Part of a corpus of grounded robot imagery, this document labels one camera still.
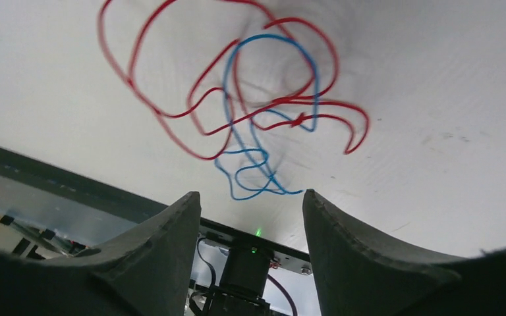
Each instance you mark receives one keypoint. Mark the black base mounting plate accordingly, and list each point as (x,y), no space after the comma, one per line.
(74,206)

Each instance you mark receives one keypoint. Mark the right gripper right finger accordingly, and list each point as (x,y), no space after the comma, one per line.
(360,270)

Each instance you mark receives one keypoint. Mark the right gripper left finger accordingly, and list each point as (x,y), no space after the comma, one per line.
(143,271)

